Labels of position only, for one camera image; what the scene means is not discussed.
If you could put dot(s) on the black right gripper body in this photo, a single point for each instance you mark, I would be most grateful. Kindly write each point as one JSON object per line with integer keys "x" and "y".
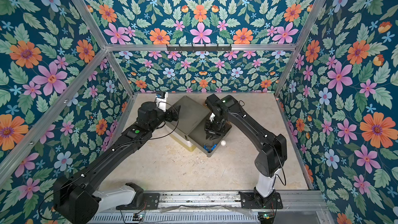
{"x": 213, "y": 128}

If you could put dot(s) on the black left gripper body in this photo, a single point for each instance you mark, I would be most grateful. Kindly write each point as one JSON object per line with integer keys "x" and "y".
{"x": 169, "y": 118}

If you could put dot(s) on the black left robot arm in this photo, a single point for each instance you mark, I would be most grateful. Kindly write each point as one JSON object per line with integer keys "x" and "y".
{"x": 78, "y": 199}

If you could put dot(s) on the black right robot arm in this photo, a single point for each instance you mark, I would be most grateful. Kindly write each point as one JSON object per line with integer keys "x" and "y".
{"x": 272, "y": 148}

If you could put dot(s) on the white yellow drawer cabinet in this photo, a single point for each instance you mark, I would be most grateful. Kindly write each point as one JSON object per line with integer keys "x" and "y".
{"x": 181, "y": 139}

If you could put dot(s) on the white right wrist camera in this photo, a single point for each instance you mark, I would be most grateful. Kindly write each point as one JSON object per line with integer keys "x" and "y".
{"x": 212, "y": 116}

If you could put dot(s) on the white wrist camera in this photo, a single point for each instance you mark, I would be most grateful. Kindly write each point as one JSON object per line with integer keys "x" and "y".
{"x": 161, "y": 100}
{"x": 212, "y": 116}

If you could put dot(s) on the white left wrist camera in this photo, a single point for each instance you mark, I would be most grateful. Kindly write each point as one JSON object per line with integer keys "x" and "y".
{"x": 161, "y": 100}

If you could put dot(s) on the aluminium front rail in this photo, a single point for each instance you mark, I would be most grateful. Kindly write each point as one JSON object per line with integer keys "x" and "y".
{"x": 214, "y": 207}

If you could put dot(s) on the black hook rail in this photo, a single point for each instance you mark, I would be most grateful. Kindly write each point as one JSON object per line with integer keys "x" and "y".
{"x": 195, "y": 48}

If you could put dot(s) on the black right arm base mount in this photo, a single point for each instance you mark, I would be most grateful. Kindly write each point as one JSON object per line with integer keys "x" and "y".
{"x": 260, "y": 199}

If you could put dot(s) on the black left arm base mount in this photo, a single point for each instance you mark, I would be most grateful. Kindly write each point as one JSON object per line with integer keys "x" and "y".
{"x": 141, "y": 200}

